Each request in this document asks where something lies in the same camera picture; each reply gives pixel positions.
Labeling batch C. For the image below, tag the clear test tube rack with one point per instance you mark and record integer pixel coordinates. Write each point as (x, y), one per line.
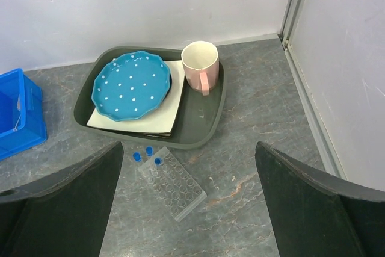
(174, 186)

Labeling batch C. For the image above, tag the white square plate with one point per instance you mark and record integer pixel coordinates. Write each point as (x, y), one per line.
(158, 122)

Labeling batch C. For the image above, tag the blue cap test tube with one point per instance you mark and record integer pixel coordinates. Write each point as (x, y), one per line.
(149, 154)
(140, 158)
(156, 166)

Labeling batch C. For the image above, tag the blue dotted plate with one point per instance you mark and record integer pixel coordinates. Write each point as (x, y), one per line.
(131, 86)

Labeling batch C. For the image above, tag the blue divided plastic bin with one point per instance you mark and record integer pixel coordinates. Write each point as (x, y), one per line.
(22, 122)

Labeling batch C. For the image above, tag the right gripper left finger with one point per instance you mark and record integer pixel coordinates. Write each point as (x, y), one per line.
(65, 213)

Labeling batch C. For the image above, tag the pink mug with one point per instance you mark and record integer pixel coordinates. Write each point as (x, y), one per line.
(200, 61)

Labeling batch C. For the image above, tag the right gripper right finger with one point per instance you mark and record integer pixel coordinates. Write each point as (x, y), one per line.
(314, 213)

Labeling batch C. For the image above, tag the grey oval tray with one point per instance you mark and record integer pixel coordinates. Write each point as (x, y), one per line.
(197, 118)

